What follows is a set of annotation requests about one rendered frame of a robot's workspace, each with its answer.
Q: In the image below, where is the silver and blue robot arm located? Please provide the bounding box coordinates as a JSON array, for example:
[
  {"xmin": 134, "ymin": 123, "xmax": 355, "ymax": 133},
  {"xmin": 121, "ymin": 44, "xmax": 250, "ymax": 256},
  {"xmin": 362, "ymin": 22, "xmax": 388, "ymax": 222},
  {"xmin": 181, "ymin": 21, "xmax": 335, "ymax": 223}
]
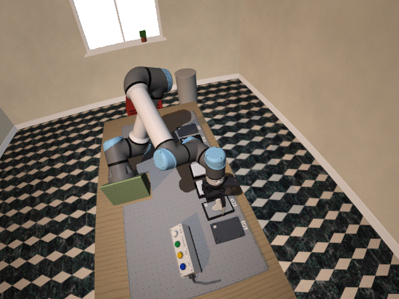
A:
[{"xmin": 103, "ymin": 66, "xmax": 241, "ymax": 188}]

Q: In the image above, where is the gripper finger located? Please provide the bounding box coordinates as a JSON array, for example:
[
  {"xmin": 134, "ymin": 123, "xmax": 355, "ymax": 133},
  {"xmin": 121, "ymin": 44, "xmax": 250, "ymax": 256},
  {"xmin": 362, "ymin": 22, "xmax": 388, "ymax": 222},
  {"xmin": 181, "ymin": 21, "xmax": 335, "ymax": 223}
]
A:
[{"xmin": 212, "ymin": 194, "xmax": 226, "ymax": 214}]

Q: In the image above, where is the white operator panel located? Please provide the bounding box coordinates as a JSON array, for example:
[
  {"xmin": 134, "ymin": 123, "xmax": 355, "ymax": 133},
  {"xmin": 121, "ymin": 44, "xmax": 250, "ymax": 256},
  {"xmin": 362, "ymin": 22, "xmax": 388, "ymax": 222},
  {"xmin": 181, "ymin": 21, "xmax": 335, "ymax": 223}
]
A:
[{"xmin": 170, "ymin": 223, "xmax": 211, "ymax": 285}]

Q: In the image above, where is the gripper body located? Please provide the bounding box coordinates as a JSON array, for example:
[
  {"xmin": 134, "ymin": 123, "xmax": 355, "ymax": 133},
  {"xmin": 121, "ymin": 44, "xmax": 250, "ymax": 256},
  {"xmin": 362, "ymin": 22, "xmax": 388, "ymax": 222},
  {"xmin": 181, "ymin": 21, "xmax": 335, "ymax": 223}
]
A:
[{"xmin": 201, "ymin": 179, "xmax": 225, "ymax": 203}]

